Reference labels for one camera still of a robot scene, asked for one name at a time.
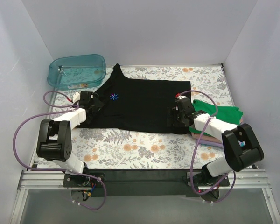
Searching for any black t shirt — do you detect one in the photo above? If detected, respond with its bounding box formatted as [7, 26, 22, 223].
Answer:
[80, 64, 191, 134]

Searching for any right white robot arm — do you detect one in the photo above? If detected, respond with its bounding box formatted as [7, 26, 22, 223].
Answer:
[168, 95, 264, 185]

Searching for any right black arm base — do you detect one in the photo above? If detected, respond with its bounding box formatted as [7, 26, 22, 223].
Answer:
[182, 171, 223, 187]

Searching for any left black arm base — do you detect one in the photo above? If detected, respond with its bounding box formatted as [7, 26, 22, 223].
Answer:
[63, 169, 105, 188]

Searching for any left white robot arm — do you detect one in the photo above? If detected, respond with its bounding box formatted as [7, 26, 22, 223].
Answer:
[36, 91, 104, 187]

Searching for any teal plastic bin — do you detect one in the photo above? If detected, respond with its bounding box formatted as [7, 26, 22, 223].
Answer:
[47, 54, 106, 91]

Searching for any lilac folded t shirt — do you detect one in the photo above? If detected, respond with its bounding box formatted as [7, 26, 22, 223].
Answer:
[199, 140, 224, 148]

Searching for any green folded t shirt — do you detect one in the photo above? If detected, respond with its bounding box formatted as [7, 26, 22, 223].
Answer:
[192, 100, 243, 125]

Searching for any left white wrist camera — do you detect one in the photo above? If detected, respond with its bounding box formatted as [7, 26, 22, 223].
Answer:
[71, 92, 81, 103]

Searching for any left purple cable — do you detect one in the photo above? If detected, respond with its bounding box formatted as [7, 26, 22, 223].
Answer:
[12, 91, 108, 210]

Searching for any aluminium frame rail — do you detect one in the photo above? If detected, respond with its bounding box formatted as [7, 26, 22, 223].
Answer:
[11, 169, 280, 224]

